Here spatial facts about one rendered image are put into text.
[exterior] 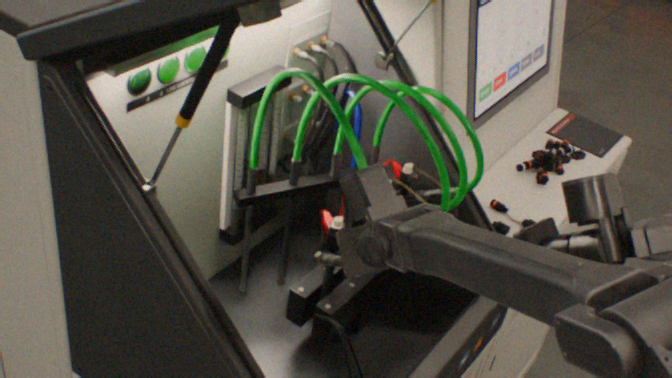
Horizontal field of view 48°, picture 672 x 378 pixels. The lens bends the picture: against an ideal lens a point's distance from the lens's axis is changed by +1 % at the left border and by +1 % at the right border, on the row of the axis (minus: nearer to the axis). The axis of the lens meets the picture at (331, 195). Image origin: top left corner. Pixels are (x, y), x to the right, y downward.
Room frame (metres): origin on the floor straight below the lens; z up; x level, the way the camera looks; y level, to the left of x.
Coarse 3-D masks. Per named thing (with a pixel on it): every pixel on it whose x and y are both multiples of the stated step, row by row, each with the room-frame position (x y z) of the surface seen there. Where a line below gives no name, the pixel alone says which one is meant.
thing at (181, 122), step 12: (228, 12) 0.75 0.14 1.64; (228, 24) 0.75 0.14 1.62; (216, 36) 0.76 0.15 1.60; (228, 36) 0.75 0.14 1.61; (216, 48) 0.76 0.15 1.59; (204, 60) 0.77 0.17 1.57; (216, 60) 0.76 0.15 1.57; (204, 72) 0.77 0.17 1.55; (192, 84) 0.78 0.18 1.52; (204, 84) 0.77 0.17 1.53; (192, 96) 0.78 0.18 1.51; (192, 108) 0.79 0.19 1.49; (180, 120) 0.79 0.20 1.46; (168, 144) 0.82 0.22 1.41; (168, 156) 0.82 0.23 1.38; (156, 168) 0.83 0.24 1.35; (156, 180) 0.84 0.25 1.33; (156, 192) 0.84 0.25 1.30
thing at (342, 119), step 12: (288, 72) 1.06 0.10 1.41; (300, 72) 1.04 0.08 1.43; (276, 84) 1.10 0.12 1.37; (312, 84) 1.00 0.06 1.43; (264, 96) 1.12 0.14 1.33; (324, 96) 0.97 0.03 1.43; (264, 108) 1.12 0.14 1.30; (336, 108) 0.95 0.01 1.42; (348, 120) 0.94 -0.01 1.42; (348, 132) 0.92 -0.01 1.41; (252, 144) 1.14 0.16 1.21; (252, 156) 1.14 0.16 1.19; (360, 156) 0.89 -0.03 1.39; (252, 168) 1.14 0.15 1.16; (360, 168) 0.88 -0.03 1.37
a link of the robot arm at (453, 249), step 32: (384, 224) 0.68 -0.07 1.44; (416, 224) 0.66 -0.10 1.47; (448, 224) 0.64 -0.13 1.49; (416, 256) 0.63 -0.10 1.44; (448, 256) 0.59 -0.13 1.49; (480, 256) 0.55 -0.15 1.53; (512, 256) 0.53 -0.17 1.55; (544, 256) 0.51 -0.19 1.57; (480, 288) 0.54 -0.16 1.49; (512, 288) 0.50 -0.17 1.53; (544, 288) 0.47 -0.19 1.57; (576, 288) 0.44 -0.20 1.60; (608, 288) 0.44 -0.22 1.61; (640, 288) 0.45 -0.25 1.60; (544, 320) 0.47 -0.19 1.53; (576, 320) 0.40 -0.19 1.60; (576, 352) 0.39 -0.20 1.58; (608, 352) 0.37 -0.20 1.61; (640, 352) 0.37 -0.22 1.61
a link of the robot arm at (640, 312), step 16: (656, 288) 0.42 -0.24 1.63; (624, 304) 0.40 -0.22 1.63; (640, 304) 0.40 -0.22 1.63; (656, 304) 0.40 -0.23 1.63; (608, 320) 0.40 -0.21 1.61; (624, 320) 0.38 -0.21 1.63; (640, 320) 0.38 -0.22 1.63; (656, 320) 0.38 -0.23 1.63; (640, 336) 0.37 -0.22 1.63; (656, 336) 0.37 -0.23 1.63; (656, 352) 0.36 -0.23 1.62; (656, 368) 0.36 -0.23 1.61
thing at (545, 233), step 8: (536, 224) 0.87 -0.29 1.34; (544, 224) 0.87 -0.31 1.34; (552, 224) 0.88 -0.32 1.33; (520, 232) 0.85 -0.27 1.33; (528, 232) 0.85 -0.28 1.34; (536, 232) 0.86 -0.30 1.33; (544, 232) 0.86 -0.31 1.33; (552, 232) 0.87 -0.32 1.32; (568, 232) 0.84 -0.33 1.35; (528, 240) 0.84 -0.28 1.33; (536, 240) 0.85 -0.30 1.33; (544, 240) 0.85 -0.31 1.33; (552, 240) 0.84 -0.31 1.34; (560, 240) 0.83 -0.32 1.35; (568, 240) 0.82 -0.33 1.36; (552, 248) 0.82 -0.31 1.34; (560, 248) 0.81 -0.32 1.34; (568, 248) 0.81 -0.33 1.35
